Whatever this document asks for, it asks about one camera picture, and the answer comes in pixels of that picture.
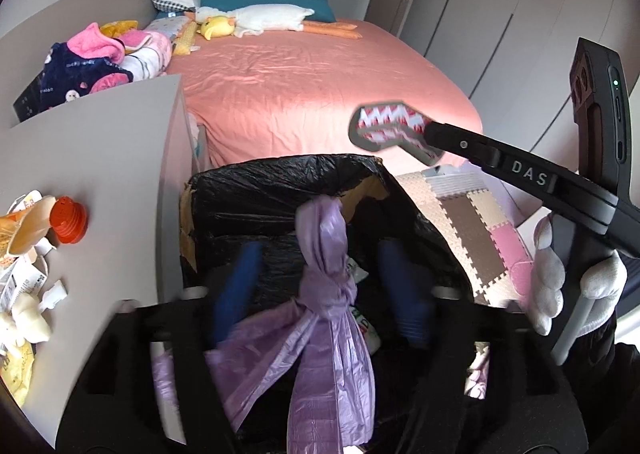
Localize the yellow dotted plush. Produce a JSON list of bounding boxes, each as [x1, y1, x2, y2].
[[172, 22, 197, 56]]

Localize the navy pink fleece garment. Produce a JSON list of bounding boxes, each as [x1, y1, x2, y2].
[[39, 22, 136, 110]]

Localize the red bottle cap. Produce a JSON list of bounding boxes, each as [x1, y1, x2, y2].
[[50, 195, 89, 245]]

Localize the black wall socket panel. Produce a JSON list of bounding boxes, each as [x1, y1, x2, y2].
[[12, 72, 47, 125]]

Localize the grey wardrobe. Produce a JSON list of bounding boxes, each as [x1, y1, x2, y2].
[[400, 0, 640, 195]]

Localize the red white patterned wrapper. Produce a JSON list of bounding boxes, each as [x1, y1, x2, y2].
[[348, 101, 446, 165]]

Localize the yellow duck plush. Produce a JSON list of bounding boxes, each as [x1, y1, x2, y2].
[[196, 16, 236, 41]]

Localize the bed with pink sheet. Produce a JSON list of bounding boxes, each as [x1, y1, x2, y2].
[[165, 18, 485, 169]]

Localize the foam puzzle mat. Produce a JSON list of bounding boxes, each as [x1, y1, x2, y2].
[[395, 168, 545, 311]]

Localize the white printed paper scraps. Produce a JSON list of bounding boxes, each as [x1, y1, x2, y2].
[[0, 241, 53, 312]]

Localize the white pink blanket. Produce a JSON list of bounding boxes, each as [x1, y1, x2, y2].
[[119, 28, 174, 83]]

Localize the white green packet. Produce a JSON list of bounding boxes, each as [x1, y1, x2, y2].
[[347, 259, 383, 352]]

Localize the purple plastic bag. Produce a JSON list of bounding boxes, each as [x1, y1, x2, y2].
[[150, 196, 378, 454]]

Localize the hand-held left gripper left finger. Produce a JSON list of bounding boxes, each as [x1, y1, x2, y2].
[[55, 241, 263, 454]]

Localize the white goose plush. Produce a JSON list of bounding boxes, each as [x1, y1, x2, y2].
[[194, 4, 362, 41]]

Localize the yellow wrapper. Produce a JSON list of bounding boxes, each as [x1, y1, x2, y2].
[[0, 343, 37, 409]]

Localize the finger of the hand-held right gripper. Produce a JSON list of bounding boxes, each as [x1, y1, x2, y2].
[[423, 120, 502, 169]]

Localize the light patterned pillow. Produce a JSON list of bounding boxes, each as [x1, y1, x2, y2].
[[144, 15, 193, 39]]

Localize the person's right hand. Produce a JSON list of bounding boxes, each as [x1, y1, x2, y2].
[[530, 216, 628, 335]]

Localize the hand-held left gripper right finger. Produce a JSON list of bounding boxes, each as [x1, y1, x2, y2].
[[377, 239, 588, 454]]

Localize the black trash bag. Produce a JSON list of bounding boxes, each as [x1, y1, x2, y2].
[[180, 156, 476, 385]]

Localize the yellow cloth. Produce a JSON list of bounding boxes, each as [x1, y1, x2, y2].
[[99, 20, 139, 38]]

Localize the cream orange packaging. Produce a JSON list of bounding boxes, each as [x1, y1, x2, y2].
[[0, 190, 57, 257]]

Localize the cream crumpled tissue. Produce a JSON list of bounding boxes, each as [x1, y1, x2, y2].
[[0, 293, 54, 344]]

